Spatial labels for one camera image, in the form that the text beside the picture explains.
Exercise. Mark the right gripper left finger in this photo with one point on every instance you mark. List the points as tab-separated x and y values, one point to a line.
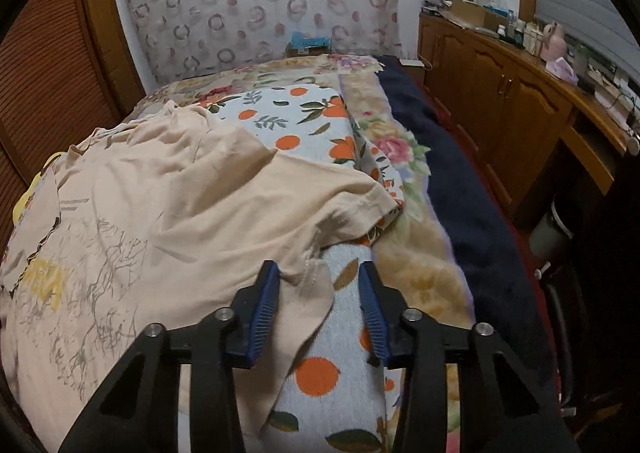
135	408

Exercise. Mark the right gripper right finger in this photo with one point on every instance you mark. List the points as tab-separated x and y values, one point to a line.
502	405

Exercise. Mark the beige printed t-shirt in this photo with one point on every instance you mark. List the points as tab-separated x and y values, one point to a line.
163	220

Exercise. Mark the dark blue blanket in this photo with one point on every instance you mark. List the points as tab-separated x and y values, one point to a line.
483	244

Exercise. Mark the orange print white blanket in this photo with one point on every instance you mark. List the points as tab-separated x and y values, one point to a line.
320	282

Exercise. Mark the floral bed quilt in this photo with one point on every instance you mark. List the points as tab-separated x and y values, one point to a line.
413	253

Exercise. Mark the yellow plush toy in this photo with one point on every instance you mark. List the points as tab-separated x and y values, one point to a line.
21	205

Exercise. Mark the wooden sideboard cabinet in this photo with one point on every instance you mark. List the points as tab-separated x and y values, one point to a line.
511	113

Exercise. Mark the pink tissue pack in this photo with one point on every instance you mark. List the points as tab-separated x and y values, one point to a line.
562	70

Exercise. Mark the brown louvered wardrobe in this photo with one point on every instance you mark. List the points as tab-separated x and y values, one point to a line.
66	69

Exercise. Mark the pink bottle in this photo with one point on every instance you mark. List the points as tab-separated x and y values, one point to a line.
553	44

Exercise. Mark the cardboard box on sideboard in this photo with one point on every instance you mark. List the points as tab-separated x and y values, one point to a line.
468	14

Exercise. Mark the blue item on box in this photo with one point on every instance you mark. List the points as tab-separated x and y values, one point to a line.
302	45

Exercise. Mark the grey window blind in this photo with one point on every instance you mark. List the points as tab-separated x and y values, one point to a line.
597	24

